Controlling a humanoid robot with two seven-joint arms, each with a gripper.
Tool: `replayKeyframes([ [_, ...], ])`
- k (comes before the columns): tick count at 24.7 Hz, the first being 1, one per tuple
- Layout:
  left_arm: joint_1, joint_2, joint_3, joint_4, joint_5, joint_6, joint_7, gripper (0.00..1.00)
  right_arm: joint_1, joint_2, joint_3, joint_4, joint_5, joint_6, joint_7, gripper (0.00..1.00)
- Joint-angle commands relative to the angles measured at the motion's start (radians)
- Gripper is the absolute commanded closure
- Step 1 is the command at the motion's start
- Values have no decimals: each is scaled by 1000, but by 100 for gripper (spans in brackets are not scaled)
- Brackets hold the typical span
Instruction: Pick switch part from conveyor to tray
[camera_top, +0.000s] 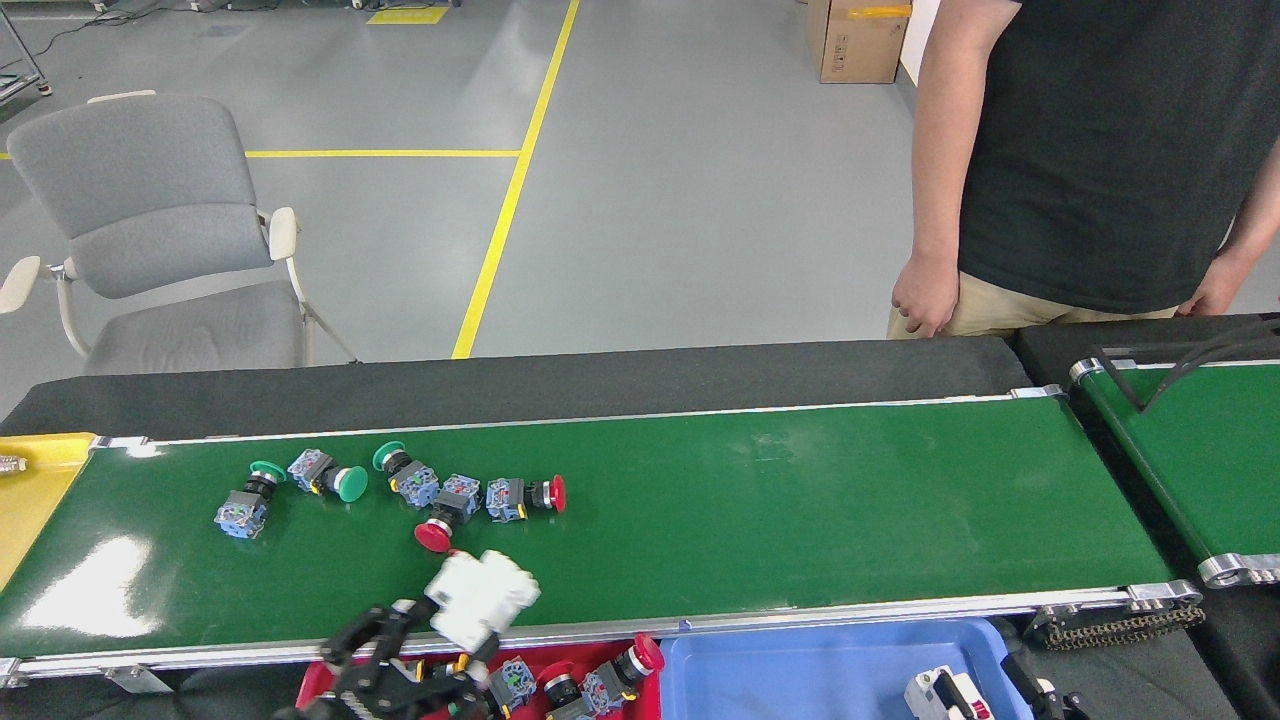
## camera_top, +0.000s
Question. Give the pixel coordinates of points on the white circuit breaker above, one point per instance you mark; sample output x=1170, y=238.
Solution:
x=945, y=698
x=480, y=595

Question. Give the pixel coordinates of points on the metal equipment frame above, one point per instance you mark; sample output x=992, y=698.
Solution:
x=270, y=4

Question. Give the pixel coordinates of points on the person's right forearm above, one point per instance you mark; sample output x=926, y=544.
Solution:
x=940, y=180

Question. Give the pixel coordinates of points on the person's left forearm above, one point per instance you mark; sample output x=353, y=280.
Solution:
x=1250, y=215

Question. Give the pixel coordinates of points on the short green conveyor belt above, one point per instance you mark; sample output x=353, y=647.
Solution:
x=1200, y=470

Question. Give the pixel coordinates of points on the metal wheeled rack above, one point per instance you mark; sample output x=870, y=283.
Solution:
x=43, y=88

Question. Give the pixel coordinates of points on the long green conveyor belt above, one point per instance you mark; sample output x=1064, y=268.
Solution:
x=750, y=500

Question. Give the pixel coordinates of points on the brown cardboard box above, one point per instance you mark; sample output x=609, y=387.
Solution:
x=860, y=50

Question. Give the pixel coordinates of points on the person's left hand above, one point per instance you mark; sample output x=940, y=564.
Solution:
x=1215, y=290

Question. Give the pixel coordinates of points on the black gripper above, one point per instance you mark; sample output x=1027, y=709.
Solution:
x=360, y=702

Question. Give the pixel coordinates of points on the white bulb with metal base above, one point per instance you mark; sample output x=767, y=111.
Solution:
x=10, y=464

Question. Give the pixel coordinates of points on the blue plastic tray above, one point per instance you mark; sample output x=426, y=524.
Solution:
x=780, y=680

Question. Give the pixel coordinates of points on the red plastic tray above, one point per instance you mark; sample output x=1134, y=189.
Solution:
x=545, y=650

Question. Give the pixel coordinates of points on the grey padded chair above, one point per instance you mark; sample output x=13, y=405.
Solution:
x=140, y=190

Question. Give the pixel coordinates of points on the person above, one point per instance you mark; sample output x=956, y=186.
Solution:
x=1100, y=150

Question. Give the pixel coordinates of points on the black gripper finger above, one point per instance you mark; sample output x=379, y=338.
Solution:
x=1025, y=695
x=1072, y=708

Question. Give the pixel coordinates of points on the yellow plastic bin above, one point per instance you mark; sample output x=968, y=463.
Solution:
x=35, y=510

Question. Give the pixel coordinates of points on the person's right hand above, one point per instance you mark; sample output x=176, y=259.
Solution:
x=925, y=295

